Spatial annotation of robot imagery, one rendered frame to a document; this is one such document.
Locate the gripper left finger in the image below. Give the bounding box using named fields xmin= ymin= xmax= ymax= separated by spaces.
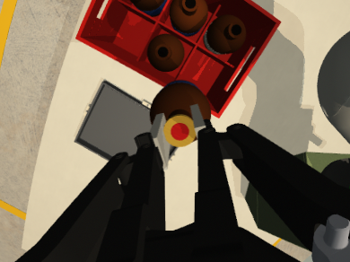
xmin=15 ymin=113 xmax=170 ymax=262

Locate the red plastic crate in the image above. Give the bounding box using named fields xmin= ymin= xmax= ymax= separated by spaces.
xmin=75 ymin=0 xmax=281 ymax=118

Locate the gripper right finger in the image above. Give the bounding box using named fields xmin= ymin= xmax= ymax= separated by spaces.
xmin=190 ymin=104 xmax=350 ymax=262

